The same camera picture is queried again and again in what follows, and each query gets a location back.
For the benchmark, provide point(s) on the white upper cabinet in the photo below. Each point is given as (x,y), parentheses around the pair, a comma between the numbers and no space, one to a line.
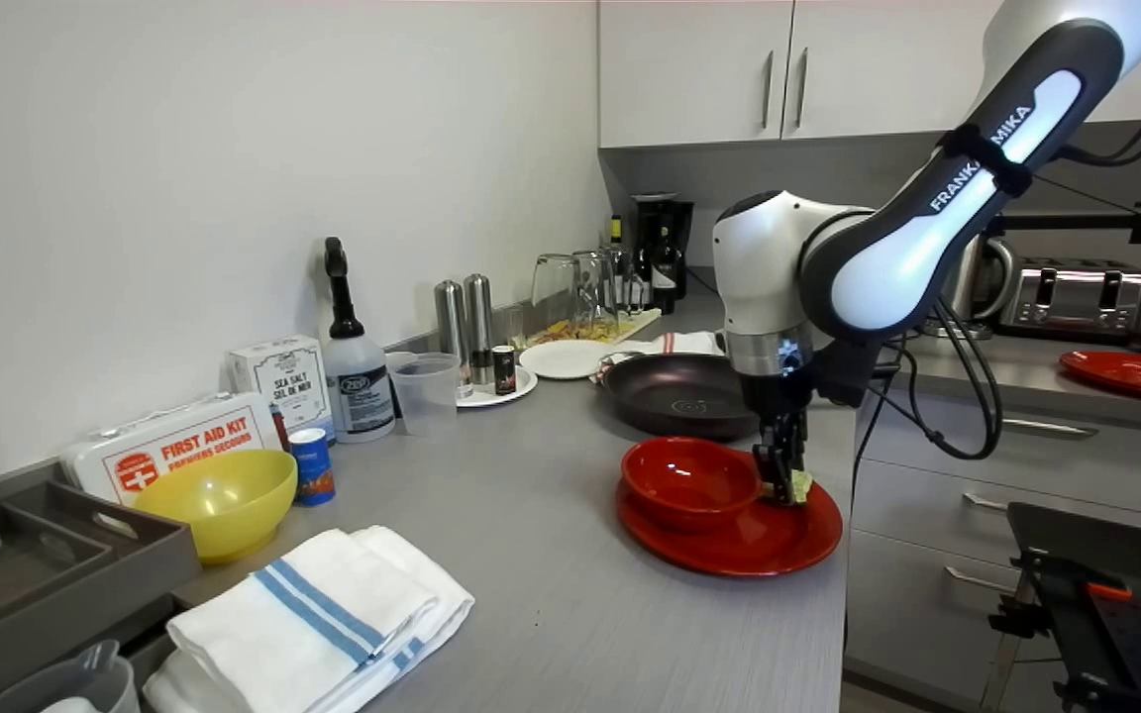
(692,66)

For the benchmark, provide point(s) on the red bowl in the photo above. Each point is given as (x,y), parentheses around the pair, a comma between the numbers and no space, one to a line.
(692,475)

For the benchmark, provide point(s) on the yellow sponge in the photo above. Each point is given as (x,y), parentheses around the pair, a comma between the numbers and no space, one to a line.
(803,489)

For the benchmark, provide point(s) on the steel toaster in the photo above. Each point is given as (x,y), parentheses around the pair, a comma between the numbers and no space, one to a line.
(1069,301)

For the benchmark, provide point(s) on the clear spray bottle black nozzle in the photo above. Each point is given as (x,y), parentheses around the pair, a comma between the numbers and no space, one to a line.
(359,390)

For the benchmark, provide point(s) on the clear measuring jug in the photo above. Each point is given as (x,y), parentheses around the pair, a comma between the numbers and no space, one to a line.
(82,678)

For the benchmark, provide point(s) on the white lower cabinet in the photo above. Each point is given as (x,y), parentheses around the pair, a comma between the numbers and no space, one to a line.
(1126,475)

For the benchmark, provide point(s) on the black coffee maker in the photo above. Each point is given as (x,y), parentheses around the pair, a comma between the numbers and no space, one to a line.
(657,249)

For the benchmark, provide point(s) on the black frying pan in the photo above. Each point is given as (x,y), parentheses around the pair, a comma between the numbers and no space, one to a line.
(674,392)

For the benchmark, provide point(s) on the white towel red stripes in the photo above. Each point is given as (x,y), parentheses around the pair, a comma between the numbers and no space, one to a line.
(671,344)

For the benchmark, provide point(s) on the white cardboard box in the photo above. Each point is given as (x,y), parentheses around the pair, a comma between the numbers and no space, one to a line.
(282,381)

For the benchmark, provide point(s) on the small white plate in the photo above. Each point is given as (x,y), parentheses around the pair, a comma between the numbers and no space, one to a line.
(482,392)

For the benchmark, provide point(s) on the small dark spice jar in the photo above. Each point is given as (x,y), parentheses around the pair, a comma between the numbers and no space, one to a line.
(504,375)

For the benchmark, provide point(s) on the grey plastic tray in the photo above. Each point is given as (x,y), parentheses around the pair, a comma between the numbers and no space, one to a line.
(58,569)

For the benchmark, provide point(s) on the wrist mounted camera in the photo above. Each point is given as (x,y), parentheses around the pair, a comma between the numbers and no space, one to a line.
(850,369)

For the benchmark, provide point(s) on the small blue container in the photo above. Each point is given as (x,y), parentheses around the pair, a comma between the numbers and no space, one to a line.
(314,470)

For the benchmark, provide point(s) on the steel electric kettle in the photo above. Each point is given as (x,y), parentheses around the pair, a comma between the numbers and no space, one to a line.
(987,282)

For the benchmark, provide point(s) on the yellow patterned mat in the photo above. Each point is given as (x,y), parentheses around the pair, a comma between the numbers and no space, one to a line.
(595,327)

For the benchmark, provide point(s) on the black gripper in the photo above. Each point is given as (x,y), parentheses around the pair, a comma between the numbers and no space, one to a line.
(781,396)

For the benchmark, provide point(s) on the white towel blue stripes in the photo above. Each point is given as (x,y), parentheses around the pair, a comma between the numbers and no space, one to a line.
(319,619)

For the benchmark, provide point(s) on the black equipment stand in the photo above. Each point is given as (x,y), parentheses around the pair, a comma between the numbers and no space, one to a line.
(1126,633)

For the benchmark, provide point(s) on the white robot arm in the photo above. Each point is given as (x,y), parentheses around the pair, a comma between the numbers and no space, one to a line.
(912,249)

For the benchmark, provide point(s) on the clear drinking glass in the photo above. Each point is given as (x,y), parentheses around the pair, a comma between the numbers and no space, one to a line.
(595,278)
(556,291)

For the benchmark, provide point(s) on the yellow bowl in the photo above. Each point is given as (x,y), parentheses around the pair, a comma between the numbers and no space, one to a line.
(219,499)

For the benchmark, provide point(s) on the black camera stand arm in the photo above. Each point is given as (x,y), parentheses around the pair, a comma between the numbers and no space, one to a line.
(1100,221)

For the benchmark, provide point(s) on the white cabinet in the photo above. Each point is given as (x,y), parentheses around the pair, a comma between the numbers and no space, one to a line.
(692,66)
(1126,475)

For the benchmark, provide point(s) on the steel grinder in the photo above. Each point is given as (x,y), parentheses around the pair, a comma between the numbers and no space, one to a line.
(450,319)
(475,322)

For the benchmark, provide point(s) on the red plate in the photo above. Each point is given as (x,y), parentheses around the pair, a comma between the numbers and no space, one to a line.
(752,541)
(1137,375)

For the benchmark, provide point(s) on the clear plastic container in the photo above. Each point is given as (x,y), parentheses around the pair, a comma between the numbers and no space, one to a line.
(420,381)

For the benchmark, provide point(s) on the white first aid kit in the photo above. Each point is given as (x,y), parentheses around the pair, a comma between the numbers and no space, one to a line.
(178,445)

